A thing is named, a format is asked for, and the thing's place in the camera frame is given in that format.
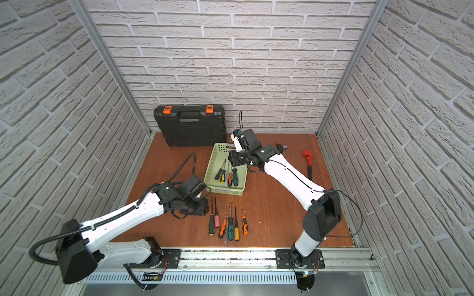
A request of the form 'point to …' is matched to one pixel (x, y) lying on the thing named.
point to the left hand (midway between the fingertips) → (209, 207)
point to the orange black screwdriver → (223, 226)
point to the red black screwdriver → (229, 179)
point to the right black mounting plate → (289, 259)
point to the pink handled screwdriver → (216, 219)
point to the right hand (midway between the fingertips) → (236, 156)
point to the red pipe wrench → (308, 155)
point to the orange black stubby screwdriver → (245, 227)
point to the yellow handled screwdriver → (236, 229)
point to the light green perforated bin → (220, 152)
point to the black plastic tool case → (192, 125)
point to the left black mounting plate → (166, 259)
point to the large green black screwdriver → (235, 177)
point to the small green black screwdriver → (231, 226)
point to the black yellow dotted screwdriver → (212, 223)
